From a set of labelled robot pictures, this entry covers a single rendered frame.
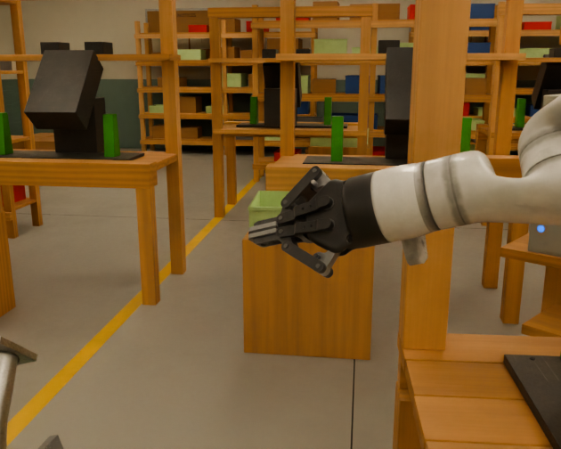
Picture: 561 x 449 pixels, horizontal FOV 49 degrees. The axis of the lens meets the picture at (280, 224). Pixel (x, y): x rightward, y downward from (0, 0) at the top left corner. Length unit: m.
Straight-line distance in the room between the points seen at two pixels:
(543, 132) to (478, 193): 0.08
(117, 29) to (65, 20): 0.97
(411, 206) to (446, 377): 0.70
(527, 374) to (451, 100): 0.54
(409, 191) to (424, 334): 0.77
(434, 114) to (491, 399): 0.54
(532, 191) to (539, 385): 0.71
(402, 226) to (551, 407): 0.64
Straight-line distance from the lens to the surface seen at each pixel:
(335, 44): 7.89
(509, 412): 1.18
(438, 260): 1.28
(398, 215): 0.60
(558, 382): 1.26
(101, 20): 11.91
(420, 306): 1.31
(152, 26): 11.55
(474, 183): 0.59
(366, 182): 0.62
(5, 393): 0.65
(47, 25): 12.35
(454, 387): 1.22
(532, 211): 0.59
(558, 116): 0.59
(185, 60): 10.66
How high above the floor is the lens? 1.46
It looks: 14 degrees down
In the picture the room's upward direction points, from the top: straight up
